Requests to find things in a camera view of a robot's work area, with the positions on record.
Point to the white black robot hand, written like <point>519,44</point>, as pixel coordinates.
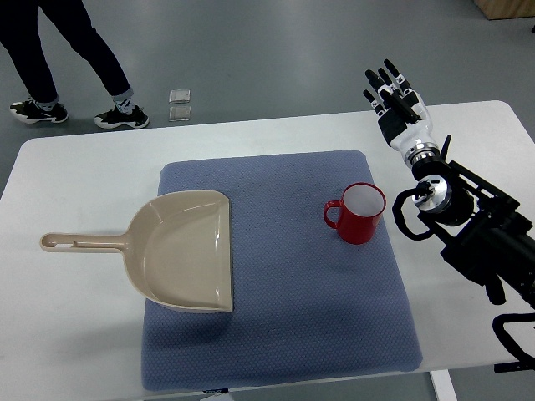
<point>403,118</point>

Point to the red cup white inside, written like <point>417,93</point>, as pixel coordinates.
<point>357,213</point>

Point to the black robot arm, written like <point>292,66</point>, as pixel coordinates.
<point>486,239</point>

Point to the beige plastic dustpan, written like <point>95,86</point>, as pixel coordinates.
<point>177,250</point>

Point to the wooden box corner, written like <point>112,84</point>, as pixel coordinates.
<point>506,9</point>

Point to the lower metal floor plate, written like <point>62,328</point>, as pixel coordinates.
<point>179,113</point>

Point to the metal floor plate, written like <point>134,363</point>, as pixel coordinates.
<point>179,96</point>
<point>179,113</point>

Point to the upper metal floor plate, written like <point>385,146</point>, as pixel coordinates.
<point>179,96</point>

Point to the white table leg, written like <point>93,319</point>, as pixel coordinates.
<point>442,385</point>

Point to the person in dark trousers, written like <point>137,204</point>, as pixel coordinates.
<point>38,35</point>

